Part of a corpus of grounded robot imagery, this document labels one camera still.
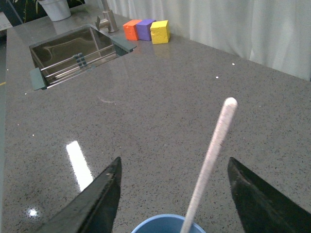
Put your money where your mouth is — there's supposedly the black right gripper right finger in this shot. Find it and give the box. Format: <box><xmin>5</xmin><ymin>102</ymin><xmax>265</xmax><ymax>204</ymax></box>
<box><xmin>227</xmin><ymin>157</ymin><xmax>311</xmax><ymax>233</ymax></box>

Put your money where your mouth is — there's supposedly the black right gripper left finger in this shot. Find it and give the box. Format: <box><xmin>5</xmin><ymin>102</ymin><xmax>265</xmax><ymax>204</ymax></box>
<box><xmin>36</xmin><ymin>157</ymin><xmax>121</xmax><ymax>233</ymax></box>

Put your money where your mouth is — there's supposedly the white wooden chopstick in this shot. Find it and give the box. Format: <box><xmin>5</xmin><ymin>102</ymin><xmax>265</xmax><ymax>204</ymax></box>
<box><xmin>181</xmin><ymin>97</ymin><xmax>238</xmax><ymax>233</ymax></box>

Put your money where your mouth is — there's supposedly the blue plastic cup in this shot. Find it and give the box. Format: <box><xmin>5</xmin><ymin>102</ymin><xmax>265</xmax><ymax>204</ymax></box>
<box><xmin>131</xmin><ymin>214</ymin><xmax>207</xmax><ymax>233</ymax></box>

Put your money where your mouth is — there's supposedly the metal sink drying rack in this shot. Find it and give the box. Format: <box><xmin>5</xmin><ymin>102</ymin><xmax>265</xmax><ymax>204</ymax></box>
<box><xmin>29</xmin><ymin>36</ymin><xmax>137</xmax><ymax>91</ymax></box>

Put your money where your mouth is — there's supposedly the stainless steel sink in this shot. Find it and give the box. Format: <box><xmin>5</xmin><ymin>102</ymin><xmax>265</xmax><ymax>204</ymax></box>
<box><xmin>29</xmin><ymin>23</ymin><xmax>122</xmax><ymax>84</ymax></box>

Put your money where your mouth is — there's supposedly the white curtain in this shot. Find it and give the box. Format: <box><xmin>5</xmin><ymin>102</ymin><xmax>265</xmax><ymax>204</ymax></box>
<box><xmin>108</xmin><ymin>0</ymin><xmax>311</xmax><ymax>81</ymax></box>

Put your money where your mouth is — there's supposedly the orange foam cube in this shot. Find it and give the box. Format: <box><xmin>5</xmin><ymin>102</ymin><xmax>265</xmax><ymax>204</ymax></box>
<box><xmin>123</xmin><ymin>19</ymin><xmax>141</xmax><ymax>41</ymax></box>

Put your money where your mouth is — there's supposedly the brushed metal faucet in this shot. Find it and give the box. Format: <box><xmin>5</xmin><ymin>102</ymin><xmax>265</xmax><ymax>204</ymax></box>
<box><xmin>95</xmin><ymin>0</ymin><xmax>119</xmax><ymax>33</ymax></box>

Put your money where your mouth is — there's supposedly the purple foam cube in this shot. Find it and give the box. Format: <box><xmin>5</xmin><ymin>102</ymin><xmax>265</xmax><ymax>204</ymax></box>
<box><xmin>136</xmin><ymin>19</ymin><xmax>156</xmax><ymax>41</ymax></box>

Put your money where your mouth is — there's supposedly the yellow foam cube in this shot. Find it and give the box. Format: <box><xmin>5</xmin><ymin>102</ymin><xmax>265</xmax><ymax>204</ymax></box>
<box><xmin>150</xmin><ymin>20</ymin><xmax>171</xmax><ymax>44</ymax></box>

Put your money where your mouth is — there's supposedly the white plant pot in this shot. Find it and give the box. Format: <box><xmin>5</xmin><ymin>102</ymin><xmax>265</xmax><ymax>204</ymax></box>
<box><xmin>38</xmin><ymin>0</ymin><xmax>71</xmax><ymax>22</ymax></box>

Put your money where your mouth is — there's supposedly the green potted plant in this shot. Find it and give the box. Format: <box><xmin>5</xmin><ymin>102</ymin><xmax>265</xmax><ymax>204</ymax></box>
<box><xmin>11</xmin><ymin>0</ymin><xmax>85</xmax><ymax>23</ymax></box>

